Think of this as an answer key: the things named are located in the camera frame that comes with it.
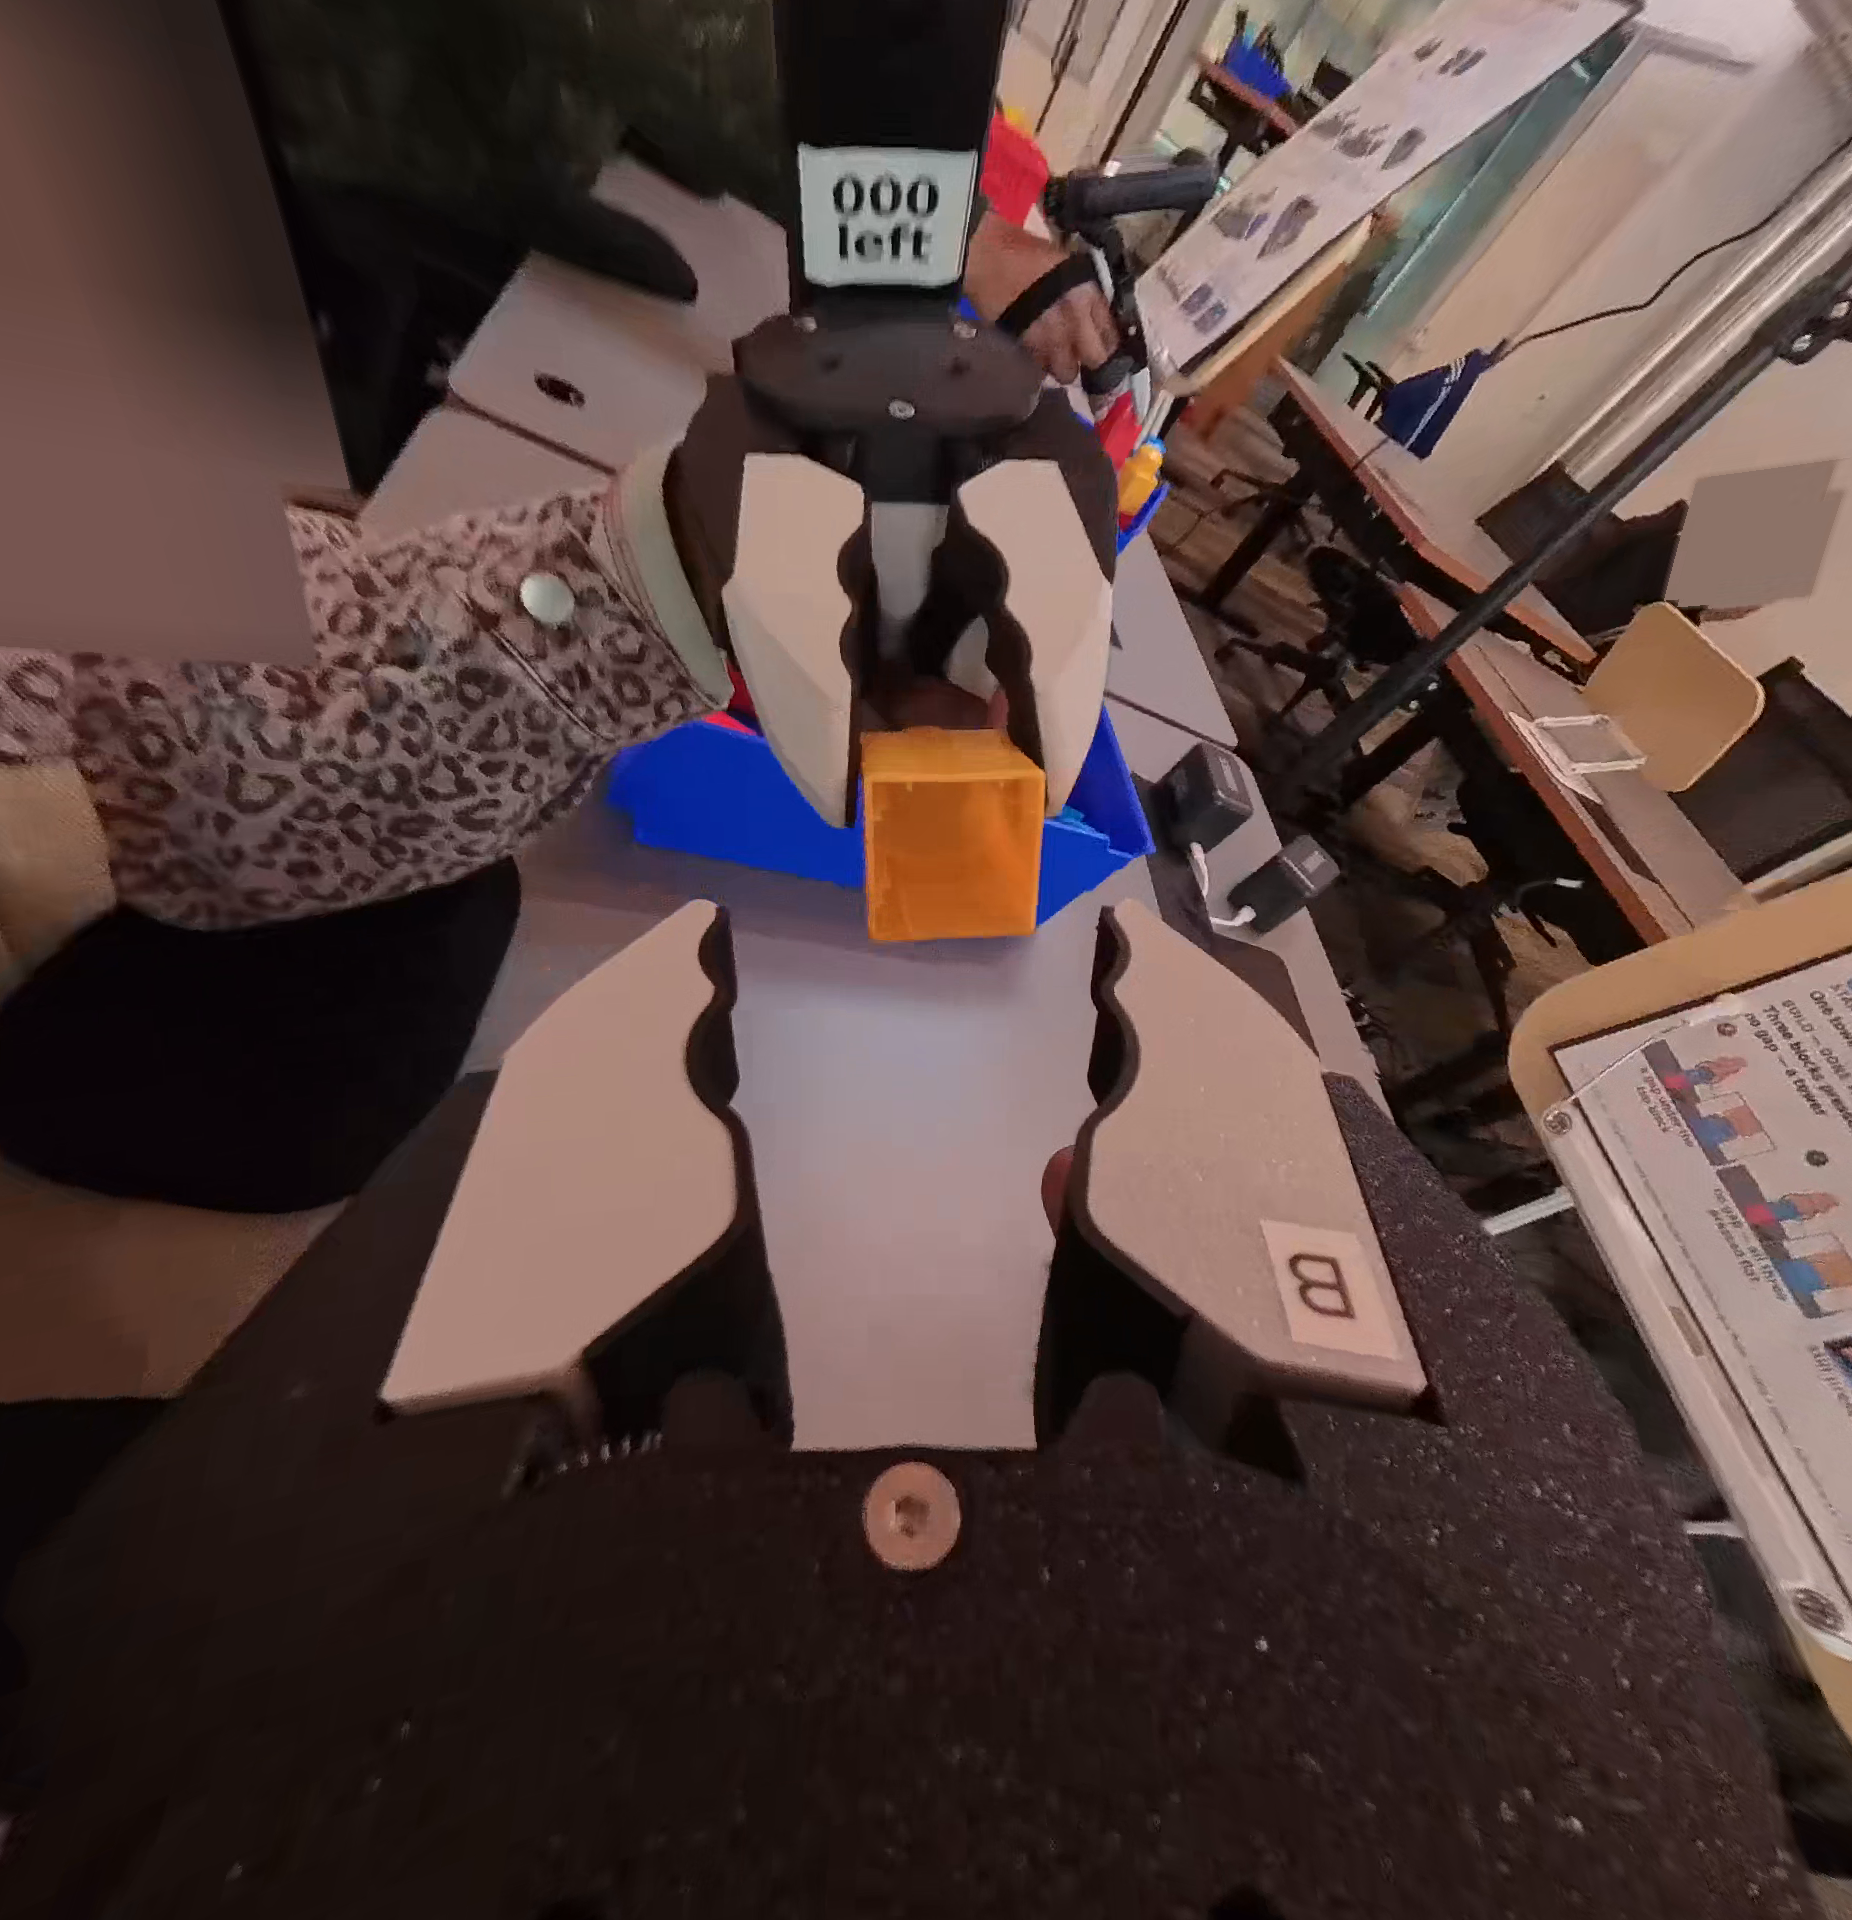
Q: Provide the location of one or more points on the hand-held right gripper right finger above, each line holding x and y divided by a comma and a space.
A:
1242, 1199

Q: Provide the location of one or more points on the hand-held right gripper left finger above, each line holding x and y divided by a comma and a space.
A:
581, 1199

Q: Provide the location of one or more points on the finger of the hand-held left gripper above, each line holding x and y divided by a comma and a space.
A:
1054, 630
792, 630

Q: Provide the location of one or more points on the blue plastic bin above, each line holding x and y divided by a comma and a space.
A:
717, 809
1146, 510

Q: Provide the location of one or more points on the orange mega block tower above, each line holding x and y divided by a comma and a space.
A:
950, 841

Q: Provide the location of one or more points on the person's left forearm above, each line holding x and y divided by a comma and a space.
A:
340, 718

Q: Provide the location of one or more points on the red mega block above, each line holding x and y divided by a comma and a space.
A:
739, 705

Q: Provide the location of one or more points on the black power adapter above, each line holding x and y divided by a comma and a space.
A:
1287, 885
1209, 794

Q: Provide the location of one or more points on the white cardboard box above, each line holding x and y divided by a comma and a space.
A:
612, 337
461, 466

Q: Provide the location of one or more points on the black cushion pad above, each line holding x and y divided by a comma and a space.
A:
252, 1021

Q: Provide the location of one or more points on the blue cloth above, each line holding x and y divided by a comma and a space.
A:
1429, 405

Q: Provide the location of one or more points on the instruction poster board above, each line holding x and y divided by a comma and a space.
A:
1362, 134
1751, 1199

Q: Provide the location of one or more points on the wooden chair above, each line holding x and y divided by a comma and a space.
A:
1676, 697

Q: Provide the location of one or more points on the black office chair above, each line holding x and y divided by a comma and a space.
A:
1811, 780

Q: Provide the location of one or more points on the silver vertical duct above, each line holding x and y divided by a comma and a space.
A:
1767, 254

